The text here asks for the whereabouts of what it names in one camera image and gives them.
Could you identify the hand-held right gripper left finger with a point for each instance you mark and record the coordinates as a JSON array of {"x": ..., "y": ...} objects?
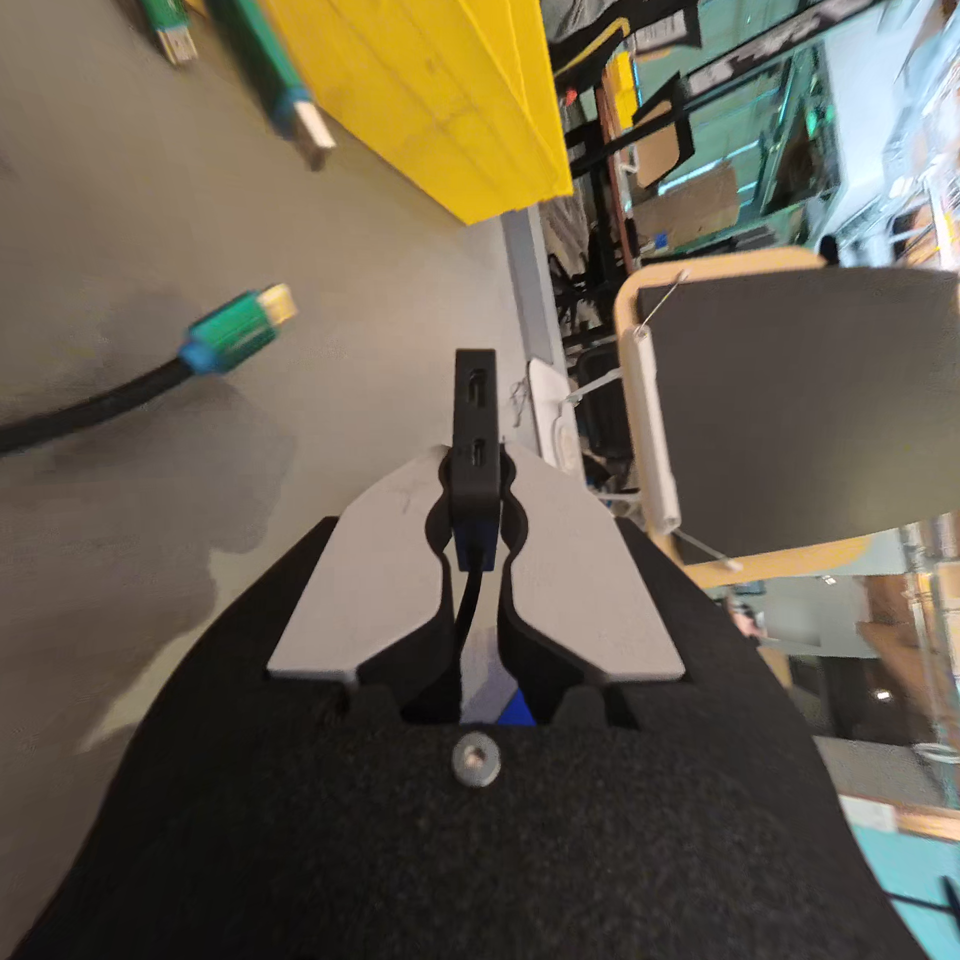
[{"x": 367, "y": 585}]

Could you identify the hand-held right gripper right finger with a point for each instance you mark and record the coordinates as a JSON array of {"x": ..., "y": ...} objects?
[{"x": 592, "y": 592}]

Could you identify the yellow plastic bin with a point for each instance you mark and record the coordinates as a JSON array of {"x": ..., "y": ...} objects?
[{"x": 450, "y": 90}]

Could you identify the white clip bar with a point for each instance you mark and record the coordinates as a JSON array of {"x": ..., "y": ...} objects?
[{"x": 651, "y": 435}]

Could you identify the black board wooden rim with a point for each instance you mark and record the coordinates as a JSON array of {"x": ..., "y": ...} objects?
[{"x": 810, "y": 405}]

